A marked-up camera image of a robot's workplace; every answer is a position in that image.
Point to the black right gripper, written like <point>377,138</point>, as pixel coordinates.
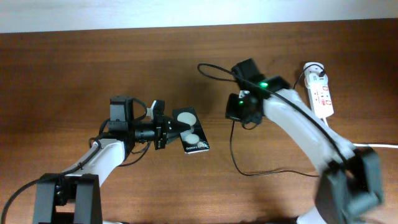
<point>231,112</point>

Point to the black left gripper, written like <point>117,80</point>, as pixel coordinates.
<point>164,130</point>

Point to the black Galaxy smartphone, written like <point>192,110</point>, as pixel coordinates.
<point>194,139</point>

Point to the white power strip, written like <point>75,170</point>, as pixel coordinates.
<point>320,101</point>

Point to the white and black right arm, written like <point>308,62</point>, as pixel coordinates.
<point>349,177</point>

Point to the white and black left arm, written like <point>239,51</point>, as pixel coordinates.
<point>73,196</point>

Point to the white USB wall charger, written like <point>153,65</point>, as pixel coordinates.
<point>315,75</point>

